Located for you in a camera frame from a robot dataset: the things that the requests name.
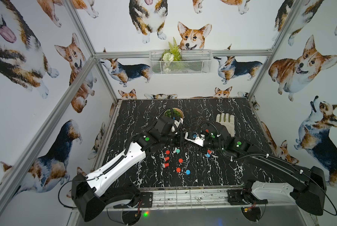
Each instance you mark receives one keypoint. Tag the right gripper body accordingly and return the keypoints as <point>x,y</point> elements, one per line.
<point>203,141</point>

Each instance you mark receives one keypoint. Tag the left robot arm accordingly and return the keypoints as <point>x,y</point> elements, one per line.
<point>92,193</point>

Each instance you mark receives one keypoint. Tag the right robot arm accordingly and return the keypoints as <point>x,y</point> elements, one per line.
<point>308,185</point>

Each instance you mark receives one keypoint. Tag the beige plant pot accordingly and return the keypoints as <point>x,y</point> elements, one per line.
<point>180,110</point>

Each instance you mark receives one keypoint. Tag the green fern with flower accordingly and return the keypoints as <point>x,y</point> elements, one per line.
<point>171,57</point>

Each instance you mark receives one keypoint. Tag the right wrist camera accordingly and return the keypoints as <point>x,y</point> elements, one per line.
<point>193,135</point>

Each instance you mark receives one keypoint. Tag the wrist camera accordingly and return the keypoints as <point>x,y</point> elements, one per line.
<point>177,125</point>
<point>193,135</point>

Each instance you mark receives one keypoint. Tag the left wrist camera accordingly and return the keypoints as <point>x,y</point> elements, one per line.
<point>177,125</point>

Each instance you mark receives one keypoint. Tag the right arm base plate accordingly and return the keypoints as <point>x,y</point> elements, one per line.
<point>243,197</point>

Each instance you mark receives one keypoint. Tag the white wire wall basket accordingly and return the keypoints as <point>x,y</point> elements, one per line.
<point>193,62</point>

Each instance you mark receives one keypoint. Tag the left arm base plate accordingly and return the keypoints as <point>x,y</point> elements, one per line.
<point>144,199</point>

